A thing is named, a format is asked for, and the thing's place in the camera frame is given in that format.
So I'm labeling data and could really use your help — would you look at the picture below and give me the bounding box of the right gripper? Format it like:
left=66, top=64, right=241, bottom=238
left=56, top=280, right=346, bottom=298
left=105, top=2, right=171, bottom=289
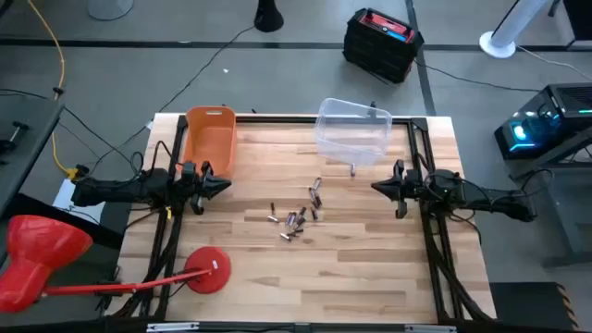
left=371, top=159, right=423, bottom=219

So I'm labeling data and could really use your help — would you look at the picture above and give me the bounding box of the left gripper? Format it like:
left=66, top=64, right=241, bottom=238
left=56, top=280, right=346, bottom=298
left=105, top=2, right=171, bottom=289
left=191, top=160, right=232, bottom=216

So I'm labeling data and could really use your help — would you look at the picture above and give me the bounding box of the orange plastic bin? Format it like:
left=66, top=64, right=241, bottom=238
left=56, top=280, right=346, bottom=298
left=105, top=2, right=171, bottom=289
left=178, top=105, right=238, bottom=180

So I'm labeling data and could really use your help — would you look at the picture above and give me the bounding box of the clear plastic bin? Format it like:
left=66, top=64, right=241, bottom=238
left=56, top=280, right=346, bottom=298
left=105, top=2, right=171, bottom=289
left=314, top=97, right=393, bottom=167

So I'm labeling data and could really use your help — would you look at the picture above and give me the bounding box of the black case with red top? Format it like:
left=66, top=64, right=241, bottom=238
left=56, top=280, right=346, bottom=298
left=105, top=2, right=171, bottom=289
left=342, top=7, right=426, bottom=84

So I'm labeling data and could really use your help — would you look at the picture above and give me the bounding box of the black computer with blue lights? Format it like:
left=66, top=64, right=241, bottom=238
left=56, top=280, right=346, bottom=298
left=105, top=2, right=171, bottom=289
left=493, top=82, right=592, bottom=161

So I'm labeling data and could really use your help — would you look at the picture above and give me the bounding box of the black stand base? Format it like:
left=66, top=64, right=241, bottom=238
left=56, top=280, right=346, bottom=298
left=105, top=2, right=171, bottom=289
left=253, top=0, right=285, bottom=33

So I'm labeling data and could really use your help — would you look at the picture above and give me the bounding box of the white tower fan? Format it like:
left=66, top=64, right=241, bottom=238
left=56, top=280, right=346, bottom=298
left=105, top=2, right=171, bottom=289
left=478, top=0, right=549, bottom=59

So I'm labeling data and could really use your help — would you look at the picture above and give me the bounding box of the black mat with striped edge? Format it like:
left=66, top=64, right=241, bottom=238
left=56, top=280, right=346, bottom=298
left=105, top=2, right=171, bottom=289
left=488, top=281, right=579, bottom=332

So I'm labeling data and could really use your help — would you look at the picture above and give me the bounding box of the dark grey desk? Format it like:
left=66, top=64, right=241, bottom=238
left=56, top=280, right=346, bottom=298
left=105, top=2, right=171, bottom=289
left=0, top=94, right=66, bottom=218

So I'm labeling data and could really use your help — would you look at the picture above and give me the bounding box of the grey round stand base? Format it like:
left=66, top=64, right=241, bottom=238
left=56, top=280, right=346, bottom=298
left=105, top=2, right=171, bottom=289
left=86, top=0, right=135, bottom=22

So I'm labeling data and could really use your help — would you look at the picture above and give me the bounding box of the black clamp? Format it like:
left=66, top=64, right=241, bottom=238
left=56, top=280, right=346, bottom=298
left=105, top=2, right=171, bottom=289
left=0, top=120, right=30, bottom=154

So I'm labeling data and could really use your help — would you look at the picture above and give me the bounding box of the black cabinet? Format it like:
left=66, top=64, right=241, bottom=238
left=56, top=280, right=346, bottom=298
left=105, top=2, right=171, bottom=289
left=549, top=0, right=592, bottom=50

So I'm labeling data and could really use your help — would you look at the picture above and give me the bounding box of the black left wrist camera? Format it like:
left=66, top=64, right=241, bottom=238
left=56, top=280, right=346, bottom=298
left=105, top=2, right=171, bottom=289
left=180, top=160, right=199, bottom=185

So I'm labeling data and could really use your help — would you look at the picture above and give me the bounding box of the black cable bundle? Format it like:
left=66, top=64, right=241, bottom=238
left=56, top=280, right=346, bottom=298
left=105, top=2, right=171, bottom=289
left=425, top=221, right=491, bottom=323
left=108, top=210, right=186, bottom=320

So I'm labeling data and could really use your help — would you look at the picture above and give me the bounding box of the black floor cable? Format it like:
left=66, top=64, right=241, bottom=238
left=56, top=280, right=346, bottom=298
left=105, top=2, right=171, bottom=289
left=87, top=25, right=256, bottom=175
left=413, top=59, right=542, bottom=93

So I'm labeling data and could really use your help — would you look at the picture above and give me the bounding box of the black aluminium table frame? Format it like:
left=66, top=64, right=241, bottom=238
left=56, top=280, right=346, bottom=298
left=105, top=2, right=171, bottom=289
left=152, top=113, right=499, bottom=325

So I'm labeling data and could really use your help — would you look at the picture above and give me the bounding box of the silver metal bracket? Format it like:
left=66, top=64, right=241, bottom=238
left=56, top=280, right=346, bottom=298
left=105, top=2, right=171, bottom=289
left=146, top=322, right=200, bottom=333
left=404, top=325, right=457, bottom=333

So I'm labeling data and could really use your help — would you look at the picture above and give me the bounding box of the yellow cable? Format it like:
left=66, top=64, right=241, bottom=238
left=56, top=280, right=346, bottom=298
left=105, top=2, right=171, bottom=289
left=26, top=0, right=80, bottom=180

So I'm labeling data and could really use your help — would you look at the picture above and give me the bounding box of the white floor cable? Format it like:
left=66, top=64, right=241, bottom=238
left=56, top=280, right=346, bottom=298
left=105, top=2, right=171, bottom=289
left=515, top=43, right=592, bottom=82

